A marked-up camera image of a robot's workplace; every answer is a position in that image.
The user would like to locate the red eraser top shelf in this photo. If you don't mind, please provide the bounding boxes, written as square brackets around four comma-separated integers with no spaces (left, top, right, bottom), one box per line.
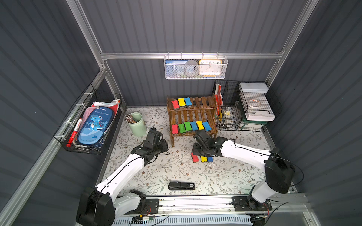
[191,153,199,163]
[171,100,180,110]

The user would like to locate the red eraser shelf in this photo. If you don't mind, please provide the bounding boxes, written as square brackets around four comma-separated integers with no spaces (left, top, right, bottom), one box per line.
[171,100,180,110]
[171,124,179,135]
[191,153,199,163]

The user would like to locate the wooden two-tier shelf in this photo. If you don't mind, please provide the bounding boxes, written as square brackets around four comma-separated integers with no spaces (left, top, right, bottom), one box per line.
[167,95,218,147]

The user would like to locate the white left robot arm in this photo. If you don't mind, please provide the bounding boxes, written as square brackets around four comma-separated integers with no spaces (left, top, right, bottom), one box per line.
[75,128,168,226]

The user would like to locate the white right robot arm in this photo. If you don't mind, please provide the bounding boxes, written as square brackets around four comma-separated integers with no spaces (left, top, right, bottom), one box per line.
[192,131,296,211]

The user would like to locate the yellow eraser bottom shelf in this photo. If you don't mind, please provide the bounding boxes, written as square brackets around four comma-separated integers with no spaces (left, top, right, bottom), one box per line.
[196,121,205,130]

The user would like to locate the green eraser shelf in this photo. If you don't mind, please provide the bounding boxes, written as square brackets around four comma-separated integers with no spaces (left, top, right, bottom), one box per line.
[184,121,192,131]
[178,123,186,134]

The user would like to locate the red eraser bottom shelf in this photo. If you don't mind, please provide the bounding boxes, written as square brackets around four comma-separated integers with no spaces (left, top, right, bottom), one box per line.
[171,124,179,135]

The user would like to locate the green pencil cup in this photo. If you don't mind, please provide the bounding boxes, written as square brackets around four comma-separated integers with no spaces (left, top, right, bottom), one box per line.
[128,113,147,137]

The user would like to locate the pencils in cup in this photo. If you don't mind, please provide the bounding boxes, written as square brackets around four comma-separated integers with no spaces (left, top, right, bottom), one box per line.
[124,114,138,124]

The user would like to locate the black stapler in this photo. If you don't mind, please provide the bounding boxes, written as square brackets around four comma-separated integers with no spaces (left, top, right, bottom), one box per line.
[168,181,196,191]

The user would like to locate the red book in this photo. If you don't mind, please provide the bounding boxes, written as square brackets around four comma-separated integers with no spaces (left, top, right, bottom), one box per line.
[215,83,223,116]

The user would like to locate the blue dinosaur pencil case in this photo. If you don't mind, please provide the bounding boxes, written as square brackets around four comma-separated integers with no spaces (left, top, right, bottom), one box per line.
[77,106,114,146]

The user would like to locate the white paper tray stack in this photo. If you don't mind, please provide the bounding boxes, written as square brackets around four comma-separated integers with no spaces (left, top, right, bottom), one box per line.
[239,82,275,122]

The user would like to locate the orange alarm clock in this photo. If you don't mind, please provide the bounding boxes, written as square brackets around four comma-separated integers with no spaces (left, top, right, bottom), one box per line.
[199,59,222,77]

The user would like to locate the grey tape roll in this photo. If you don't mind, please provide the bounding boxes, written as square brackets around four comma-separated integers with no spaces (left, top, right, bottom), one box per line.
[184,60,199,78]

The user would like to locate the blue box in basket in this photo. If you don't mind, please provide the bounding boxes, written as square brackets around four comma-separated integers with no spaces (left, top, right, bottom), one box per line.
[164,59,187,80]

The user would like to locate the red marker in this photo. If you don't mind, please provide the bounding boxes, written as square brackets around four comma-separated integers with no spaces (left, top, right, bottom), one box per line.
[66,118,83,147]

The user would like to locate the black wire desk organizer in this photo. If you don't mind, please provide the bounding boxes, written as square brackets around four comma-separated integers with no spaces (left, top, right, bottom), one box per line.
[215,80,282,132]

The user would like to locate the metal base rail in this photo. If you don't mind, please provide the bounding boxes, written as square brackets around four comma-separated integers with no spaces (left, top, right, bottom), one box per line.
[81,194,309,218]

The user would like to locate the black wire side basket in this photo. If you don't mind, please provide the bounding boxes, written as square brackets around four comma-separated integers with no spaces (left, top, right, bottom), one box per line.
[54,86,122,155]

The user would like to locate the white wire hanging basket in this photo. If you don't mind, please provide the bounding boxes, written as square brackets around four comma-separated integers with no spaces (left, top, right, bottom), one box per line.
[163,55,229,80]

